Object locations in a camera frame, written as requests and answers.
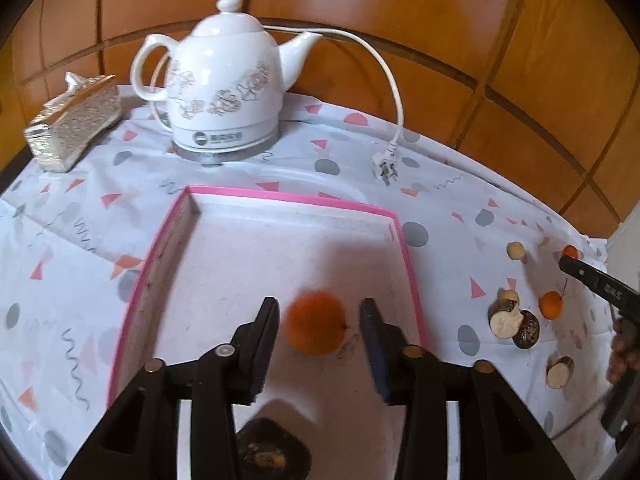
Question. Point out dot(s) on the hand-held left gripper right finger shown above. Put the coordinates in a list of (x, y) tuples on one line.
[(375, 355)]

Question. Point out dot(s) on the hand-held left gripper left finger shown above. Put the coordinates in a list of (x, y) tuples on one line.
[(260, 360)]

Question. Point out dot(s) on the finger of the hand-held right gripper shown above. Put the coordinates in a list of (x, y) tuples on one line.
[(590, 275)]

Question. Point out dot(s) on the small red tomato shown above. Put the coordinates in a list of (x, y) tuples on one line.
[(570, 251)]

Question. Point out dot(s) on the mandarin with stem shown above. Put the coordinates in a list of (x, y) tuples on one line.
[(550, 305)]

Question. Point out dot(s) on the round orange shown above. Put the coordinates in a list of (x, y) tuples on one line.
[(315, 322)]

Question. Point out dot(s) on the dark brown fruit shell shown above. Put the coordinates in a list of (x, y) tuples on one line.
[(526, 332)]

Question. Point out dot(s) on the dark brown fruit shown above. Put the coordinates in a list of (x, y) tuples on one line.
[(270, 452)]

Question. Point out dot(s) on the cut wooden mushroom piece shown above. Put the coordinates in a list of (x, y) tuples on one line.
[(504, 324)]

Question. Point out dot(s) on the pink-rimmed white tray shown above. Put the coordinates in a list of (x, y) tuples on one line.
[(225, 260)]

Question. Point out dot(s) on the person's right hand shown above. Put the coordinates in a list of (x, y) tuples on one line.
[(622, 355)]

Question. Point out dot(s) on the beige cut fruit piece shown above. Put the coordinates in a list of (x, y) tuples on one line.
[(560, 373)]

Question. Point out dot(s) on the small beige round fruit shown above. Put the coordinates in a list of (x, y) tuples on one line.
[(516, 250)]

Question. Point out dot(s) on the small beige fruit piece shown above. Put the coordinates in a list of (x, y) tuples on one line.
[(509, 297)]

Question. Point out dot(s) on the silver kettle base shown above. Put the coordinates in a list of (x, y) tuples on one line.
[(225, 154)]

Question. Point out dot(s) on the white patterned tablecloth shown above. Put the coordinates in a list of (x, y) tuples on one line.
[(65, 270)]

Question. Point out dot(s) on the white ceramic electric kettle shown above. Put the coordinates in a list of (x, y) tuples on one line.
[(225, 75)]

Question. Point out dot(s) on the silver ornate tissue box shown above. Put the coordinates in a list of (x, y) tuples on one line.
[(75, 120)]

